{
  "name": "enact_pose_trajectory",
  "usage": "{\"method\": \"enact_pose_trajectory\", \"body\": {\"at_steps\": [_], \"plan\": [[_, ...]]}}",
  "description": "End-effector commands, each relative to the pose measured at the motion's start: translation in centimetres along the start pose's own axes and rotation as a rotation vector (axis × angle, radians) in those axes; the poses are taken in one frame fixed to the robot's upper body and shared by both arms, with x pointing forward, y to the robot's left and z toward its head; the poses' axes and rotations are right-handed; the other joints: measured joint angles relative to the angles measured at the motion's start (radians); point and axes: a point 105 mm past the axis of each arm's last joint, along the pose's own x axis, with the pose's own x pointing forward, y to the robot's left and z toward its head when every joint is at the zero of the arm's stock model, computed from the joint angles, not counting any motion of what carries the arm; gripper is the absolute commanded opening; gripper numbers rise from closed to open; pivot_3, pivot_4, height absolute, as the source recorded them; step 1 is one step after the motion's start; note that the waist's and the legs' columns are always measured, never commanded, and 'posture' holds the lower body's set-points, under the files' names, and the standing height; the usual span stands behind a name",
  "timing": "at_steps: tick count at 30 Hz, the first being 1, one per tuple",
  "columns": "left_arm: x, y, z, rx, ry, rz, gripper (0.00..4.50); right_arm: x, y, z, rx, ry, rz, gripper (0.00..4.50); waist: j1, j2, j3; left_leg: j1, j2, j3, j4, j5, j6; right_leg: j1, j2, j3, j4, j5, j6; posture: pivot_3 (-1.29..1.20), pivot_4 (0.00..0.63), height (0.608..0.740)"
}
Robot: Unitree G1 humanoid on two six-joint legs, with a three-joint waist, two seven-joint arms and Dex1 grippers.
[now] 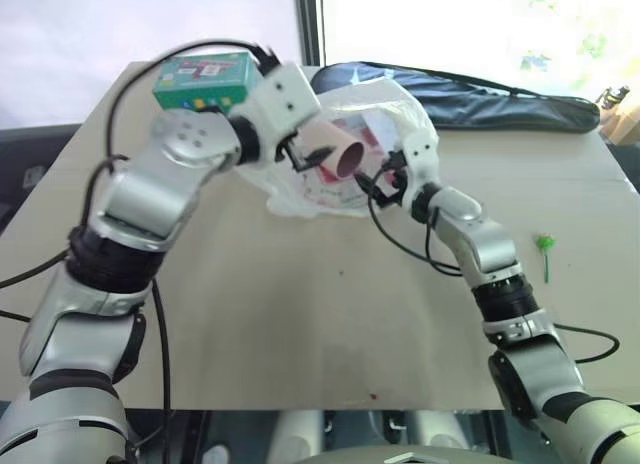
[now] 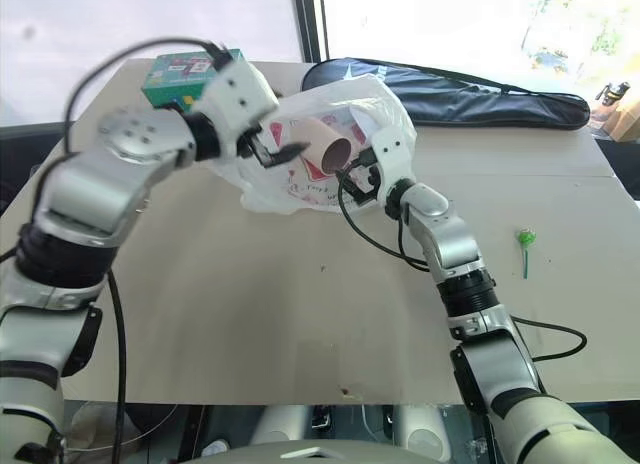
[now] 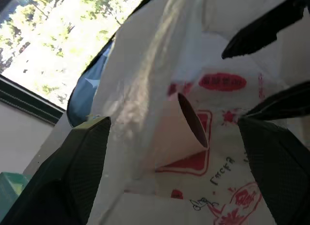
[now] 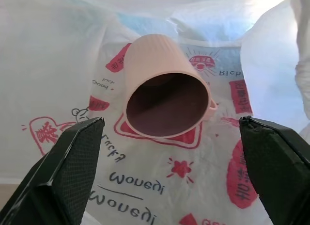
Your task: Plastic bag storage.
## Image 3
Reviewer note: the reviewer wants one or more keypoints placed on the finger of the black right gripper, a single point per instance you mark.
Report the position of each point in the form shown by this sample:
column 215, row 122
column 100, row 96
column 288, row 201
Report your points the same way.
column 261, row 31
column 285, row 106

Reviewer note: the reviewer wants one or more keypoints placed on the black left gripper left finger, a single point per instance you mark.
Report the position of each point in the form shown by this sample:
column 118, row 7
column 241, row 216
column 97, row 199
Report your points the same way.
column 72, row 166

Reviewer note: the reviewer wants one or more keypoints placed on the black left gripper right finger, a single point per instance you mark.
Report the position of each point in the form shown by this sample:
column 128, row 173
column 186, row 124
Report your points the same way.
column 278, row 166

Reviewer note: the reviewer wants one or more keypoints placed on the white red-printed plastic bag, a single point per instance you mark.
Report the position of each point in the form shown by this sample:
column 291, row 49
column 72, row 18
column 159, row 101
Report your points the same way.
column 145, row 65

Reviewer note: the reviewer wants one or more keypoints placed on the green box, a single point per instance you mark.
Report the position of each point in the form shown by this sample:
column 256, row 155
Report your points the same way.
column 9, row 188

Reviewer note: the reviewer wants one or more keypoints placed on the blue rounded object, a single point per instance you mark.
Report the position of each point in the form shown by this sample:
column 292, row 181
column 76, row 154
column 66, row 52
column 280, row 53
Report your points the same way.
column 84, row 94

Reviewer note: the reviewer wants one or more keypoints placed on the dark window frame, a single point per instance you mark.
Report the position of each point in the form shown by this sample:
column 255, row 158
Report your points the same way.
column 26, row 99

